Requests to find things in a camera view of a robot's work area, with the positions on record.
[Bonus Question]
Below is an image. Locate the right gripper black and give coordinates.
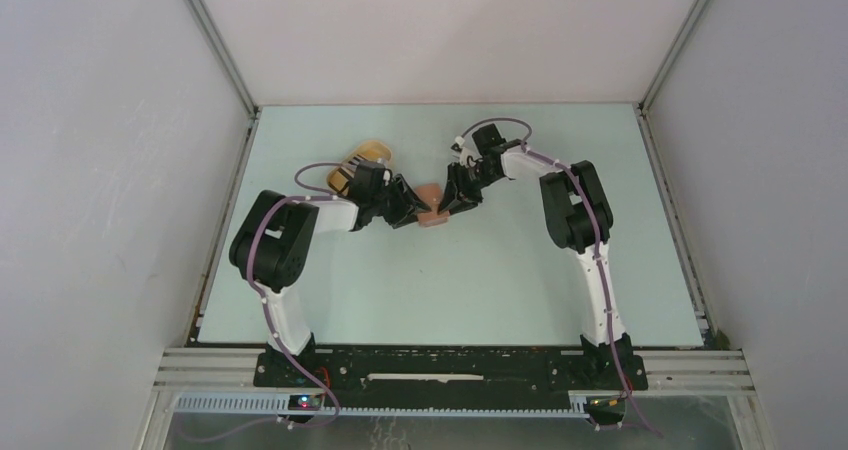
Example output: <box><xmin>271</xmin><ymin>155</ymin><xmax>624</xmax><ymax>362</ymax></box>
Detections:
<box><xmin>437</xmin><ymin>163</ymin><xmax>501</xmax><ymax>218</ymax></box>

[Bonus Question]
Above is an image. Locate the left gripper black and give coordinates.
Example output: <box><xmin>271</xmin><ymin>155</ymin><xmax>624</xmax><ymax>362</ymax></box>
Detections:
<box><xmin>370</xmin><ymin>175</ymin><xmax>431</xmax><ymax>230</ymax></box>

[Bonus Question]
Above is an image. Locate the brown leather card holder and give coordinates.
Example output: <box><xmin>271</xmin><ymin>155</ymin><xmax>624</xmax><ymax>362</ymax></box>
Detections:
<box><xmin>415</xmin><ymin>183</ymin><xmax>450</xmax><ymax>228</ymax></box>

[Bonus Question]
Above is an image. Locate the oval wooden tray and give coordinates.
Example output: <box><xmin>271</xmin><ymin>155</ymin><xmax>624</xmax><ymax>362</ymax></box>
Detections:
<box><xmin>326</xmin><ymin>139</ymin><xmax>393</xmax><ymax>195</ymax></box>

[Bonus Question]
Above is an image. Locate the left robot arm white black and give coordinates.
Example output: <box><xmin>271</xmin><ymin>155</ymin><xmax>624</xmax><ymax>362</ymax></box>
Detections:
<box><xmin>228</xmin><ymin>161</ymin><xmax>431</xmax><ymax>387</ymax></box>

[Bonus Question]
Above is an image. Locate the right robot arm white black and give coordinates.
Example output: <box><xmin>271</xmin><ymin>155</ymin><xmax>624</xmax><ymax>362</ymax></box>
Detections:
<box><xmin>437</xmin><ymin>118</ymin><xmax>632</xmax><ymax>388</ymax></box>

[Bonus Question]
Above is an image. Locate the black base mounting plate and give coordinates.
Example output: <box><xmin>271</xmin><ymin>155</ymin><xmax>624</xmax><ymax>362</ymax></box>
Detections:
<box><xmin>253</xmin><ymin>344</ymin><xmax>648</xmax><ymax>410</ymax></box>

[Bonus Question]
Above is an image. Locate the left controller board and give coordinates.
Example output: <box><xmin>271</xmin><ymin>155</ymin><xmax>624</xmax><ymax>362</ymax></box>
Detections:
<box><xmin>288</xmin><ymin>394</ymin><xmax>324</xmax><ymax>411</ymax></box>

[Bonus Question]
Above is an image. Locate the controller board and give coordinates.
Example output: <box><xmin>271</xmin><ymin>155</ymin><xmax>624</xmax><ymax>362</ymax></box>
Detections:
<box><xmin>586</xmin><ymin>397</ymin><xmax>627</xmax><ymax>415</ymax></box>
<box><xmin>288</xmin><ymin>394</ymin><xmax>324</xmax><ymax>411</ymax></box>

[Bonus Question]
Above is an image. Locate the right controller board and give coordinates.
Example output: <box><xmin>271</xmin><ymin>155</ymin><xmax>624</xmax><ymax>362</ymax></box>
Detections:
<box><xmin>586</xmin><ymin>397</ymin><xmax>627</xmax><ymax>415</ymax></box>

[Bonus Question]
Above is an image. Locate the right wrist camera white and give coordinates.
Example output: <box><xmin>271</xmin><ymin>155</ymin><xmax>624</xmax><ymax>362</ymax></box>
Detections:
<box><xmin>451</xmin><ymin>136</ymin><xmax>478</xmax><ymax>168</ymax></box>

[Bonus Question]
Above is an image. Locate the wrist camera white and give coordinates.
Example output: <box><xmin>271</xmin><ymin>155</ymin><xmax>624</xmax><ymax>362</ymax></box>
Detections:
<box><xmin>353</xmin><ymin>160</ymin><xmax>393</xmax><ymax>185</ymax></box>
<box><xmin>451</xmin><ymin>136</ymin><xmax>478</xmax><ymax>168</ymax></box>

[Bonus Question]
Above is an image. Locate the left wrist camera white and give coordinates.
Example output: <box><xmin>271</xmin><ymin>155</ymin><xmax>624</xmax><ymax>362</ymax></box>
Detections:
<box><xmin>353</xmin><ymin>160</ymin><xmax>393</xmax><ymax>185</ymax></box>

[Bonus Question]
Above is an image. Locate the white cable duct strip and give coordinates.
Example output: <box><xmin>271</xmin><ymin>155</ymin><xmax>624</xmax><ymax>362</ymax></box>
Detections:
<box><xmin>173</xmin><ymin>392</ymin><xmax>588</xmax><ymax>418</ymax></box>

